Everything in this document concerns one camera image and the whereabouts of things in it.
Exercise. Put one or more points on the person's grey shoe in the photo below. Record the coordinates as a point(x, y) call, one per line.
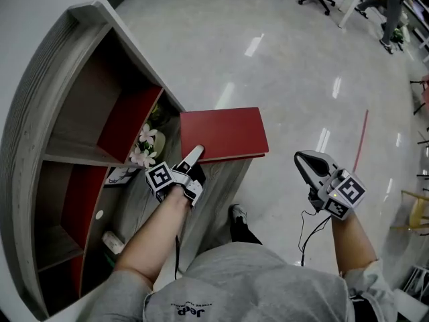
point(238, 213)

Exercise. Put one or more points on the deer picture frame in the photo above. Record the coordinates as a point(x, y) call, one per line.
point(122, 176)

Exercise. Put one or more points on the pale flower vase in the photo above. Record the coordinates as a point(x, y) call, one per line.
point(161, 143)

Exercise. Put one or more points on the person's right forearm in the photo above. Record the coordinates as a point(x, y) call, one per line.
point(352, 247)

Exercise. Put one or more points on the person's black trouser leg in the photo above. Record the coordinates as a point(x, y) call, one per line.
point(243, 233)

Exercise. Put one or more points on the grey wooden shelf unit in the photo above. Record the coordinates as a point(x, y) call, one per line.
point(33, 146)

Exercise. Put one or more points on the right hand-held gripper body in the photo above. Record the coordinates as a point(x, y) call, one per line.
point(350, 193)

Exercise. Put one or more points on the yellow wooden chair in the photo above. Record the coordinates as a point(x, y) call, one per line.
point(417, 213)

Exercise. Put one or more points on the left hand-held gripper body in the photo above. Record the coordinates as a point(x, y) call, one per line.
point(161, 178)

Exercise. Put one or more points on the white artificial flowers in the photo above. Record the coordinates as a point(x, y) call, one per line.
point(144, 146)

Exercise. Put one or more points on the person's left forearm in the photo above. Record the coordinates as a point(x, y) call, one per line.
point(151, 240)

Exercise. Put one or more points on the white cube clock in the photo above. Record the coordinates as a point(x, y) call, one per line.
point(112, 242)

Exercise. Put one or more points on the small green object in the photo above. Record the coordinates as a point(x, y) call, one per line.
point(109, 259)

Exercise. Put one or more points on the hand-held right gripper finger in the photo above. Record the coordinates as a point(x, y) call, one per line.
point(326, 162)
point(308, 176)

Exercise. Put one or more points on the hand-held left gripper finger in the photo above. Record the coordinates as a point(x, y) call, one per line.
point(194, 158)

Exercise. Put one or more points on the red floor tape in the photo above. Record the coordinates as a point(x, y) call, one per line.
point(361, 139)

